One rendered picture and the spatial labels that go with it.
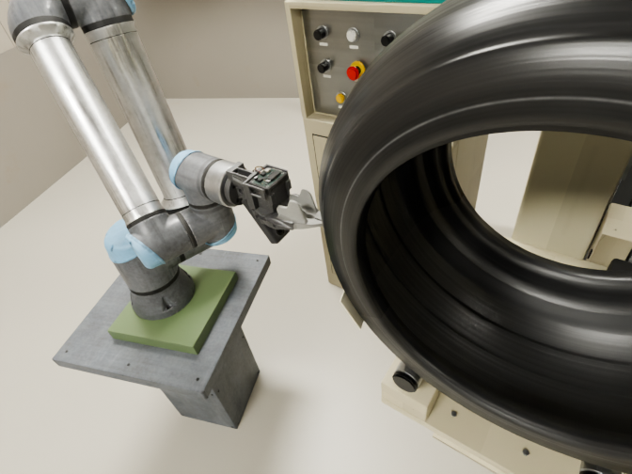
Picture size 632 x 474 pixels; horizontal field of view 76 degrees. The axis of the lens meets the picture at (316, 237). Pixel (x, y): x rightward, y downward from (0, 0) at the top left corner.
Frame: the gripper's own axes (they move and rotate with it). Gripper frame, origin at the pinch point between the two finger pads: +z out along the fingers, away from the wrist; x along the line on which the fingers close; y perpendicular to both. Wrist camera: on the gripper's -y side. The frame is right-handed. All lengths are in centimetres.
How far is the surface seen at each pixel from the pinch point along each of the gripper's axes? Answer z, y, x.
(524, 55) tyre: 30.4, 36.6, -12.1
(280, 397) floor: -35, -108, 1
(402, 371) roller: 21.9, -15.5, -10.8
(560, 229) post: 36.0, -6.9, 25.2
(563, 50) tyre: 33, 37, -12
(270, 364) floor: -48, -108, 10
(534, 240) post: 32.5, -11.1, 25.2
